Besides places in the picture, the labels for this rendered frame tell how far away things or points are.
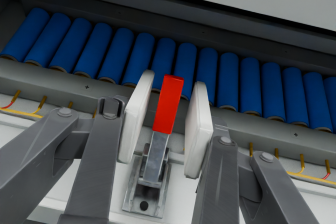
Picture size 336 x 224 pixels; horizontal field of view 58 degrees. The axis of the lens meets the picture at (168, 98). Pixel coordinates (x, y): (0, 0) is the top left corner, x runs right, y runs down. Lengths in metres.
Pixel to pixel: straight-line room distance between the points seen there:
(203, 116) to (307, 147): 0.12
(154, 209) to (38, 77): 0.13
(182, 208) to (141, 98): 0.10
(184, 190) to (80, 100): 0.10
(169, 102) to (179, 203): 0.08
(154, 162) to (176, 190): 0.04
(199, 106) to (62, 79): 0.12
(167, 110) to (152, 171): 0.04
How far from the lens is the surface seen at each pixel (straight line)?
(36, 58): 0.27
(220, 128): 0.16
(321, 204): 0.27
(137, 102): 0.15
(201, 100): 0.17
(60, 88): 0.24
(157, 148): 0.19
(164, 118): 0.18
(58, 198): 0.22
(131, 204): 0.20
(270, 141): 0.25
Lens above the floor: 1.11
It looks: 33 degrees down
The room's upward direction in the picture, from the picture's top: 14 degrees clockwise
